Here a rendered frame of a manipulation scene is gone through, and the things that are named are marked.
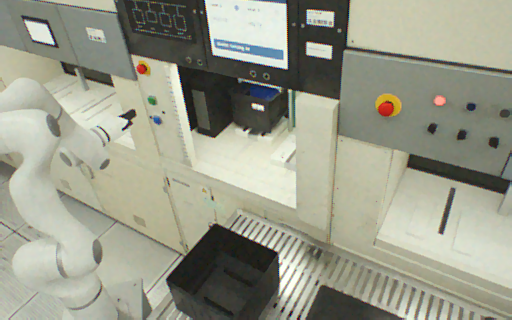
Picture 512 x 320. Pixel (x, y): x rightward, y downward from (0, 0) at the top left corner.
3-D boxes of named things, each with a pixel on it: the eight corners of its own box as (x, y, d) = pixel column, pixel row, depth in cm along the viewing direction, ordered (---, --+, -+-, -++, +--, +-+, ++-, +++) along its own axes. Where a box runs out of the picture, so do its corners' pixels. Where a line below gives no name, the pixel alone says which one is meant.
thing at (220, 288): (220, 250, 150) (214, 221, 140) (281, 281, 138) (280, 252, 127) (174, 308, 133) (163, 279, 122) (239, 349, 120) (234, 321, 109)
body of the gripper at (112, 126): (93, 140, 147) (115, 125, 154) (111, 147, 142) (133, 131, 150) (87, 124, 142) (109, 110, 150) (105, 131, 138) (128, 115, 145)
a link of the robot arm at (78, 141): (84, 119, 112) (117, 159, 140) (46, 93, 115) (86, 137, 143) (62, 142, 109) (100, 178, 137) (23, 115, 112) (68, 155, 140)
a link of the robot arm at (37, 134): (57, 262, 116) (110, 253, 117) (42, 291, 105) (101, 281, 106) (-8, 107, 95) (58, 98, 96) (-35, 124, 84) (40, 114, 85)
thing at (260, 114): (232, 128, 192) (224, 72, 173) (252, 109, 206) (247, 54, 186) (274, 141, 181) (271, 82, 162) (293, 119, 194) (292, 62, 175)
